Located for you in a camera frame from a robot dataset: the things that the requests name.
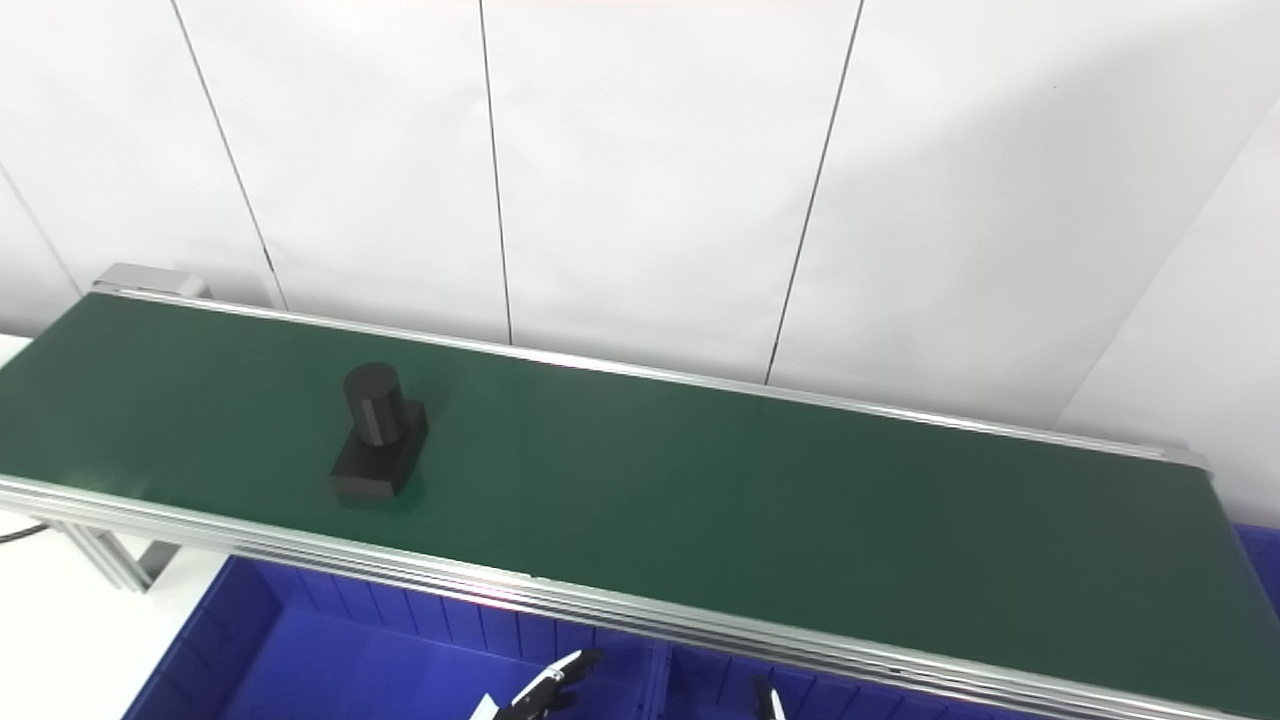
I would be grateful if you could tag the aluminium conveyor leg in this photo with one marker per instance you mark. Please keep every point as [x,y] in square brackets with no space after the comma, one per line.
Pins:
[110,555]

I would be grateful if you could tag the black cylinder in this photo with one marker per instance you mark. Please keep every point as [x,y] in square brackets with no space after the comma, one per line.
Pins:
[375,400]

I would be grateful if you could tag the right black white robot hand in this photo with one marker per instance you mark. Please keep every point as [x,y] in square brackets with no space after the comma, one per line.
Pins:
[768,702]

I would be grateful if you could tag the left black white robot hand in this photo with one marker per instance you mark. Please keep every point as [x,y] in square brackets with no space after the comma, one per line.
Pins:
[540,695]

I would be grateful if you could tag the green conveyor belt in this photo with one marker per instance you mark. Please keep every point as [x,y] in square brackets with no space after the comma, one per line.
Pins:
[400,568]
[700,500]

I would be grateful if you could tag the blue plastic bin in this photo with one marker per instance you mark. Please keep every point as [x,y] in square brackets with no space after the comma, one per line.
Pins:
[720,692]
[1265,560]
[350,660]

